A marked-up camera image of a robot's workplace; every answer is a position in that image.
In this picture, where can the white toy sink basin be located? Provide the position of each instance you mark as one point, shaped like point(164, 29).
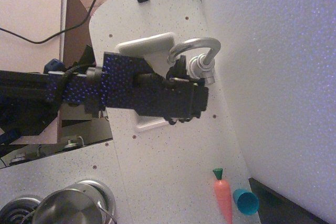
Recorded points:
point(154, 50)

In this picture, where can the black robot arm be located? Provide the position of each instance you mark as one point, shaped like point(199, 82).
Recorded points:
point(31, 101)

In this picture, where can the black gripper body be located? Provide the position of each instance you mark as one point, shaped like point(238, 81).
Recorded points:
point(174, 99)

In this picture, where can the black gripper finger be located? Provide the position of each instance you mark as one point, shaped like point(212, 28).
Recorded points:
point(179, 69)

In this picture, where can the silver stove burner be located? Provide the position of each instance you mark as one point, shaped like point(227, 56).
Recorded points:
point(20, 210)
point(102, 197)

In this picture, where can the silver curved faucet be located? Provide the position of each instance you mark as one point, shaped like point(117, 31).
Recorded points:
point(201, 66)

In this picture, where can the teal plastic cup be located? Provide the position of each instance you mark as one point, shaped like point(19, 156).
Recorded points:
point(246, 202)

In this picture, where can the stainless steel pot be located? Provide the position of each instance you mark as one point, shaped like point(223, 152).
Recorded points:
point(67, 205)

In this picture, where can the orange toy carrot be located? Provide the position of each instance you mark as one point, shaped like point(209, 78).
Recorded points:
point(223, 195)

